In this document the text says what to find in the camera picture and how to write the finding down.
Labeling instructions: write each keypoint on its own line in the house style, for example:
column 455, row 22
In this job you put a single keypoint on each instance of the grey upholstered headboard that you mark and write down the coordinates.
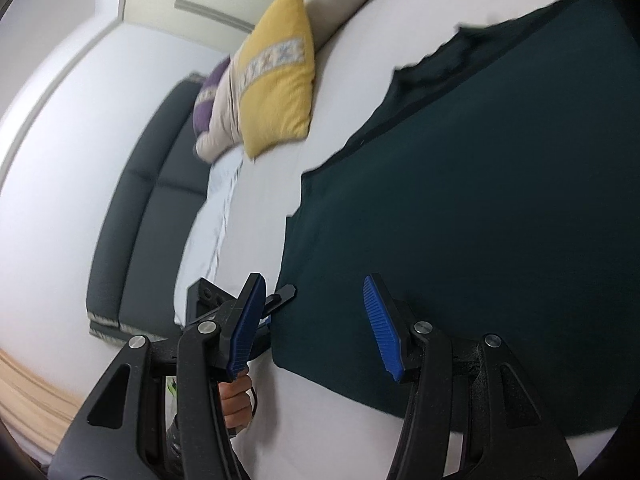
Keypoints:
column 145, row 210

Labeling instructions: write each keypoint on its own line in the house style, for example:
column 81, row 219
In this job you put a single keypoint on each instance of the person's left hand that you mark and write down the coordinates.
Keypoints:
column 237, row 405

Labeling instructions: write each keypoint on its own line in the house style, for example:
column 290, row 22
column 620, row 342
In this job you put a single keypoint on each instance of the yellow patterned pillow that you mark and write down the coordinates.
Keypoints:
column 275, row 90

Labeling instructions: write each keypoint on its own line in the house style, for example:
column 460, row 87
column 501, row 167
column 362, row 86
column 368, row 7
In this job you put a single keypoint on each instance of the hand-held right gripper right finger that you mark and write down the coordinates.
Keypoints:
column 382, row 330

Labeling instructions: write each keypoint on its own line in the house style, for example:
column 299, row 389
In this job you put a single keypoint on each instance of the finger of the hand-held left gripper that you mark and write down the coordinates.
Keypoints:
column 262, row 335
column 280, row 296

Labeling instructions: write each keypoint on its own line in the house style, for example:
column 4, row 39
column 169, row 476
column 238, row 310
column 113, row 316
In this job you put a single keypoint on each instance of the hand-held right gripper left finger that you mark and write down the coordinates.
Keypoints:
column 245, row 325

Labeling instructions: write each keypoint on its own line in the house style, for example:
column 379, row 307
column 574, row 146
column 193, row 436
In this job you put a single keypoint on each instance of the dark green sweater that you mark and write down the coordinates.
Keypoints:
column 475, row 185

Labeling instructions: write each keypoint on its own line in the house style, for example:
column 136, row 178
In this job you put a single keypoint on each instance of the purple patterned pillow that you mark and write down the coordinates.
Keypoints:
column 207, row 95

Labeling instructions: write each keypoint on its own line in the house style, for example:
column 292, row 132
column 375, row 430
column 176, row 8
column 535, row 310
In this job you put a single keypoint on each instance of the white flat pillow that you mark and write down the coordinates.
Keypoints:
column 210, row 220

